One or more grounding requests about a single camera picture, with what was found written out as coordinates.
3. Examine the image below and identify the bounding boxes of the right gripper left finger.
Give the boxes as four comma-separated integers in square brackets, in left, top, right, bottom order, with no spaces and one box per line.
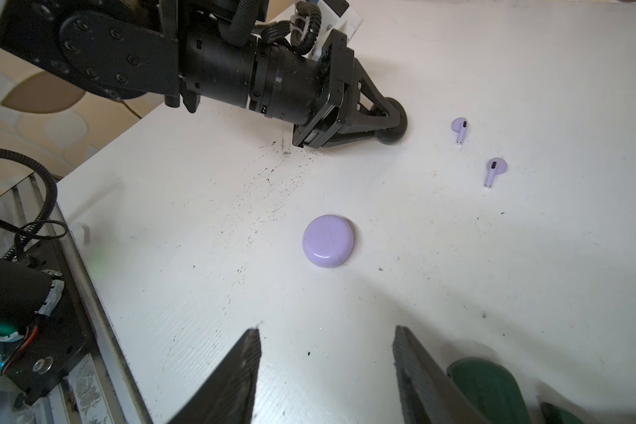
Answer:
[171,329,261,424]

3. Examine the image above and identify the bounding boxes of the purple round earbud case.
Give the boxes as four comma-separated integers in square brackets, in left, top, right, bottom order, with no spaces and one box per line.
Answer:
[302,215,355,269]

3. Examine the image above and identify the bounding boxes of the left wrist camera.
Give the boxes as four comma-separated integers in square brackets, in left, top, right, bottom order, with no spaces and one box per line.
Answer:
[290,0,363,61]

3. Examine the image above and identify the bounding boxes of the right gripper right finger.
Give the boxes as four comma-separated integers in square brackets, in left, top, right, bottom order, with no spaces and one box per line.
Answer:
[392,326,487,423]

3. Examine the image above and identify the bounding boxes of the purple earbud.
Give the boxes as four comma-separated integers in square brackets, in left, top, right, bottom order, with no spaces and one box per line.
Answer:
[484,157,508,188]
[450,117,468,145]

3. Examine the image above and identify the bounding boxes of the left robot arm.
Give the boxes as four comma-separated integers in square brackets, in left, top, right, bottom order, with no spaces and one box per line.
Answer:
[0,0,408,148]

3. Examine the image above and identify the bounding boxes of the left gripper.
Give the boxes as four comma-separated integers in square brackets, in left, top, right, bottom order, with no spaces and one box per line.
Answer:
[291,32,398,148]

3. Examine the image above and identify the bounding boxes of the green pipe wrench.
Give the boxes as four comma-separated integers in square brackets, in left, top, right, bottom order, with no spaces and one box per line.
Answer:
[446,356,584,424]

